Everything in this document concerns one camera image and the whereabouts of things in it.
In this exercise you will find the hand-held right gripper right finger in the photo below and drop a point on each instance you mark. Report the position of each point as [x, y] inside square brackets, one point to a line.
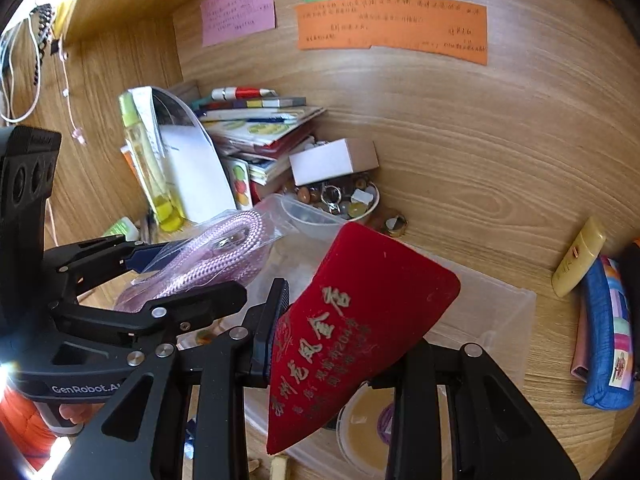
[420, 425]

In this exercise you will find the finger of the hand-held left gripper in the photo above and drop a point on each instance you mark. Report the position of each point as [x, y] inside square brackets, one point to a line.
[150, 320]
[100, 260]

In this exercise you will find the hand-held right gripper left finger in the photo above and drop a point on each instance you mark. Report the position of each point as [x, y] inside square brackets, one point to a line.
[277, 300]

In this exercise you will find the yellow cream jar purple label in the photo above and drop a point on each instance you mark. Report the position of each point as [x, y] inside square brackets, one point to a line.
[365, 435]

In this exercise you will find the red velvet pouch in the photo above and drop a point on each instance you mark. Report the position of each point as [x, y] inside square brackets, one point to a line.
[350, 320]

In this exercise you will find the clear plastic storage box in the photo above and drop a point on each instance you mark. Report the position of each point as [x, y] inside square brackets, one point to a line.
[480, 320]

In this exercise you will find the cream printed tile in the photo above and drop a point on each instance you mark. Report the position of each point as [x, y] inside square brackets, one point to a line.
[280, 469]

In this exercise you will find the person's left forearm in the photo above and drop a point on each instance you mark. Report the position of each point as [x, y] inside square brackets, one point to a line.
[25, 430]

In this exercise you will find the wooden desktop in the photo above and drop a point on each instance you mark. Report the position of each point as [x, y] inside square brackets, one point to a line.
[550, 435]

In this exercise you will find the person's left hand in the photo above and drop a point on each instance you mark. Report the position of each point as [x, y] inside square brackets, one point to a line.
[75, 414]

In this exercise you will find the green white tube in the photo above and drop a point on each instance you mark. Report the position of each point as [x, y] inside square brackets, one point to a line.
[122, 230]

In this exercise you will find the orange tube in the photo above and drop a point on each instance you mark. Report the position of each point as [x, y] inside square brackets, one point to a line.
[130, 165]

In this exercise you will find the yellow green bottle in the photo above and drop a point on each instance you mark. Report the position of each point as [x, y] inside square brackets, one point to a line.
[150, 170]

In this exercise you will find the white bowl of trinkets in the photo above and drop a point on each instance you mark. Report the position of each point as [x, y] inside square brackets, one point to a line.
[345, 202]

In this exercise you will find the fruit print book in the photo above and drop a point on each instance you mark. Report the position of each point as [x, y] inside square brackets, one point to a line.
[239, 185]

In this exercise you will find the small white cardboard box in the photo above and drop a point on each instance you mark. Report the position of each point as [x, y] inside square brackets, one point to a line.
[325, 160]

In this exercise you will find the handwritten white paper note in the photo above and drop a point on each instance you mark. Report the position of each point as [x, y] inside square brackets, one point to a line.
[147, 115]

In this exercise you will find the stack of books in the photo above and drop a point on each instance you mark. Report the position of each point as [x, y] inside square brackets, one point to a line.
[260, 130]

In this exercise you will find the black white hair clip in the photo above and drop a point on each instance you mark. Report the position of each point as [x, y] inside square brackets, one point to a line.
[42, 40]

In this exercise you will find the blue pencil case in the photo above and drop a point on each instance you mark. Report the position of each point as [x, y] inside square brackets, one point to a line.
[605, 335]

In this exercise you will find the yellow hanging ornament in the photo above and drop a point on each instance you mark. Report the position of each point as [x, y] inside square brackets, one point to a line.
[62, 17]

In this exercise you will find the yellow cream tube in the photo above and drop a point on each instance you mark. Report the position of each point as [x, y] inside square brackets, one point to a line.
[580, 255]

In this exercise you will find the black orange round case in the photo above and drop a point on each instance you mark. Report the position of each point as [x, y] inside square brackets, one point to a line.
[631, 310]

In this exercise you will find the pink sticky note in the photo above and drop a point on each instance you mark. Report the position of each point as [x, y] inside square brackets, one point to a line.
[237, 10]

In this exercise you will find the orange sticky note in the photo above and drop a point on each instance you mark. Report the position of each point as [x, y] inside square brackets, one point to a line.
[390, 30]

